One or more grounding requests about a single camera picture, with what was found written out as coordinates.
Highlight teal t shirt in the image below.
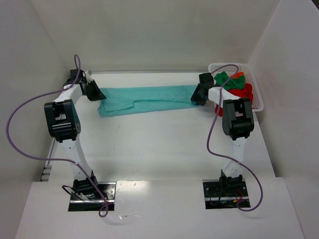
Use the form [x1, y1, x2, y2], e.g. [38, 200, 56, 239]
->
[98, 85, 196, 118]

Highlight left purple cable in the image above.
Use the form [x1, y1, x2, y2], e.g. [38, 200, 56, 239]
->
[5, 54, 114, 217]

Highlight white plastic basket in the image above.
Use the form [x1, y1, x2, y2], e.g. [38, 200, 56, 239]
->
[208, 63, 264, 112]

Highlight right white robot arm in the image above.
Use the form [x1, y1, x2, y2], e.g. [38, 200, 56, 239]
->
[191, 73, 254, 195]

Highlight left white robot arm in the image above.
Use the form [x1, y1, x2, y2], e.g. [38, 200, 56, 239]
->
[44, 69, 106, 200]

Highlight green t shirt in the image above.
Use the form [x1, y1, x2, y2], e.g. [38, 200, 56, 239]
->
[214, 71, 246, 88]

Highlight orange t shirt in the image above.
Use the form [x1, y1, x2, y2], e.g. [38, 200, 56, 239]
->
[234, 72, 245, 78]

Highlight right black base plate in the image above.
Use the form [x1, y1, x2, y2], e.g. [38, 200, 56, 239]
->
[202, 180, 251, 210]

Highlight red t shirt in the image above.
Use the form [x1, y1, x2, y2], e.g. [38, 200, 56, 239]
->
[225, 83, 254, 103]

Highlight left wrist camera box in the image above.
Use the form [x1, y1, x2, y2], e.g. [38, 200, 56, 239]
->
[85, 70, 93, 82]

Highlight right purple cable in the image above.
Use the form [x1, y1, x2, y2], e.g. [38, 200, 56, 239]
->
[206, 64, 264, 212]

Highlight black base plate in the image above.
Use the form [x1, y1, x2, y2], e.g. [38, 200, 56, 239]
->
[62, 182, 117, 212]
[202, 180, 251, 210]

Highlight purple cable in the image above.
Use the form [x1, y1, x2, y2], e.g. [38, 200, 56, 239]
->
[206, 64, 264, 212]
[5, 54, 114, 217]

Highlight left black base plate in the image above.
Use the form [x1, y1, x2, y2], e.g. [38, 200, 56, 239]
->
[62, 182, 117, 212]

